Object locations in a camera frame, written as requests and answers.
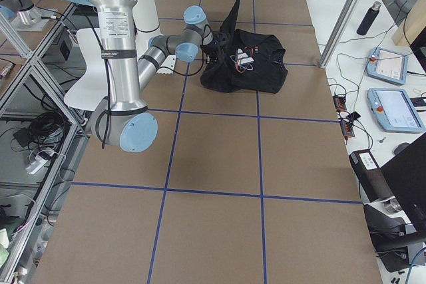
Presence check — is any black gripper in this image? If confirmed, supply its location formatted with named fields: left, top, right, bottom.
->
left=201, top=30, right=233, bottom=63

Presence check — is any black graphic t-shirt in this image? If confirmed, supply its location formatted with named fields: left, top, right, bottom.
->
left=200, top=0, right=288, bottom=94

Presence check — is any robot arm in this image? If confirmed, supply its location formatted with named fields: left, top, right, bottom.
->
left=66, top=0, right=219, bottom=152

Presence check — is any black water bottle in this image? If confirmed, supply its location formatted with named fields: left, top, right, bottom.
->
left=356, top=1, right=381, bottom=36

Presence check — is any far teach pendant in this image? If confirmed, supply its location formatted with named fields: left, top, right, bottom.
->
left=367, top=47, right=408, bottom=86

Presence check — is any teach pendant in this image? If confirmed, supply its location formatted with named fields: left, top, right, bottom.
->
left=367, top=88, right=425, bottom=133
left=367, top=47, right=408, bottom=86

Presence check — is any near teach pendant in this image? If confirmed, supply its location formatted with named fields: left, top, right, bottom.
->
left=367, top=88, right=425, bottom=133

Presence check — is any black computer mouse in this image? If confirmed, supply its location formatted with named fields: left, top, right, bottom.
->
left=393, top=142, right=410, bottom=156

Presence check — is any black monitor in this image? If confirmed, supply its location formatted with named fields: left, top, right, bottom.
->
left=362, top=24, right=426, bottom=273

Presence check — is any aluminium frame post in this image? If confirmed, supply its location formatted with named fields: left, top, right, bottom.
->
left=318, top=0, right=359, bottom=69

